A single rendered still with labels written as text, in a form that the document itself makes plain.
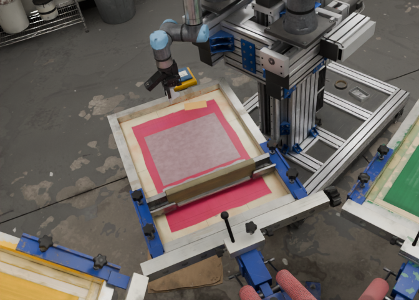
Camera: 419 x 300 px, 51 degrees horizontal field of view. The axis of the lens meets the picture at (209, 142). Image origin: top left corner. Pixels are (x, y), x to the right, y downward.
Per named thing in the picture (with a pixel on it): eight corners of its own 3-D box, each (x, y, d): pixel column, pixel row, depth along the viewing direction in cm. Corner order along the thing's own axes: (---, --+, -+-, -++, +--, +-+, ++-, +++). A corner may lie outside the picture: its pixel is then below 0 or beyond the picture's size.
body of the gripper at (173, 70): (182, 86, 201) (178, 65, 192) (164, 92, 200) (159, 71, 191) (177, 77, 206) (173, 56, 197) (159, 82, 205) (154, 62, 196)
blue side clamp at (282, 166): (259, 153, 185) (259, 141, 180) (270, 149, 186) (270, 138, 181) (294, 207, 165) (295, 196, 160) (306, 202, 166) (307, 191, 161)
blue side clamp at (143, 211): (133, 201, 176) (128, 190, 171) (144, 196, 177) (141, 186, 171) (154, 264, 156) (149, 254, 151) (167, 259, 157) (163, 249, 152)
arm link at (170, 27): (187, 33, 198) (181, 47, 191) (164, 32, 201) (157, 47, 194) (185, 17, 192) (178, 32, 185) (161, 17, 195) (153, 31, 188)
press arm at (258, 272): (233, 247, 151) (232, 240, 148) (249, 241, 152) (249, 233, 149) (255, 292, 140) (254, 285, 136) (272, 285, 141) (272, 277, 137)
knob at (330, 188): (315, 198, 162) (317, 186, 157) (329, 193, 163) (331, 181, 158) (326, 214, 157) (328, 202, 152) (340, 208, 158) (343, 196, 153)
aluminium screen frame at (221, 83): (109, 121, 207) (106, 115, 204) (224, 82, 217) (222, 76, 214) (156, 262, 155) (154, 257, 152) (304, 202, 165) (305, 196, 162)
